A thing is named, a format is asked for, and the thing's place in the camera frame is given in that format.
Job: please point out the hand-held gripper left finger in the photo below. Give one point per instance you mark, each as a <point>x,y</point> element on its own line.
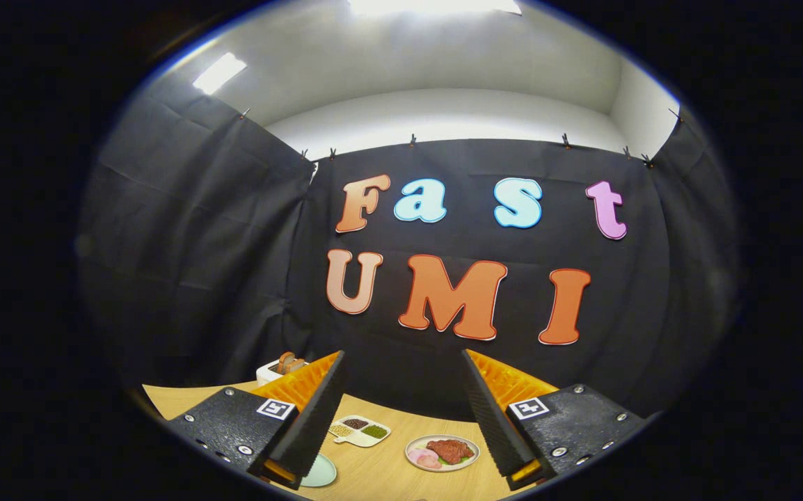
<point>304,424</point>

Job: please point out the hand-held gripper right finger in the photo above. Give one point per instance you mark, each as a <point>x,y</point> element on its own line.
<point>499,424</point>

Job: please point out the beige round food plate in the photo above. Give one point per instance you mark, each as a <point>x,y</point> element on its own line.
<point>472,463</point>

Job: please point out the green lettuce leaf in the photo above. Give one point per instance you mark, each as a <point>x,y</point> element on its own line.
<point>463,460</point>

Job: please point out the light blue plate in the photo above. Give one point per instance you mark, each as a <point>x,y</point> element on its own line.
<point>321,473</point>

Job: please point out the brown steak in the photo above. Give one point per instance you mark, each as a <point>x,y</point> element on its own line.
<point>450,450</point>

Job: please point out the white divided bean dish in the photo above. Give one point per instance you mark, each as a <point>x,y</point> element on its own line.
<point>363,439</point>

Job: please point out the white toaster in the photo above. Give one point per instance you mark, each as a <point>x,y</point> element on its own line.
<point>266,376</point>

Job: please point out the brown toast slices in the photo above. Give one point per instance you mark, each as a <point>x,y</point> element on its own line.
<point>289,363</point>

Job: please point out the pink ham slices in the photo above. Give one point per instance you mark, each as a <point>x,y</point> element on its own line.
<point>422,458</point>

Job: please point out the row of black cloth clips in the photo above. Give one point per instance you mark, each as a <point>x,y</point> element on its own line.
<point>413,139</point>

